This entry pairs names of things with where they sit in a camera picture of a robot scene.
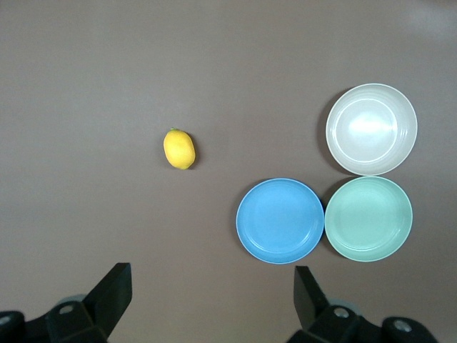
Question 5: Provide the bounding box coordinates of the yellow lemon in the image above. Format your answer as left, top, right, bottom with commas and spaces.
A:
163, 127, 196, 171

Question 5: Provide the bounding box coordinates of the mint green plate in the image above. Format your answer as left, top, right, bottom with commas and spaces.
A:
323, 175, 414, 262

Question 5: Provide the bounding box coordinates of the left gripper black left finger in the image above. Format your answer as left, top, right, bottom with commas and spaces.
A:
0, 262, 133, 343

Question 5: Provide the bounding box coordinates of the beige plate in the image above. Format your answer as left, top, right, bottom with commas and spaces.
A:
325, 83, 418, 177

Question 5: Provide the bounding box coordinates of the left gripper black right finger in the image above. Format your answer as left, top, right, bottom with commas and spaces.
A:
285, 266, 438, 343

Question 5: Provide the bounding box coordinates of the blue plate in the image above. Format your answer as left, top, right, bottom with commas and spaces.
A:
235, 177, 325, 265

